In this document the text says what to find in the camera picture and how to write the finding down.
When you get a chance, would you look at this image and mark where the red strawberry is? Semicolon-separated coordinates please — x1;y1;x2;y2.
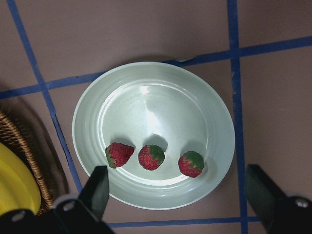
138;145;165;171
105;142;135;169
178;151;204;178

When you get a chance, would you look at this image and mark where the woven wicker basket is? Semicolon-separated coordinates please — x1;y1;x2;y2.
0;111;53;216

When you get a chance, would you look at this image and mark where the yellow banana bunch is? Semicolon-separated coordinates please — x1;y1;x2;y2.
0;144;41;215

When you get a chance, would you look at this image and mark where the light green plate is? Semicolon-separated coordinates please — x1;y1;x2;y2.
72;62;235;210

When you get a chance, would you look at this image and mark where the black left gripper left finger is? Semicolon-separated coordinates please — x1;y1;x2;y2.
48;166;113;234

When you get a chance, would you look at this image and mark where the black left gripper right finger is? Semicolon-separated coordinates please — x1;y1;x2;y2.
244;164;312;234

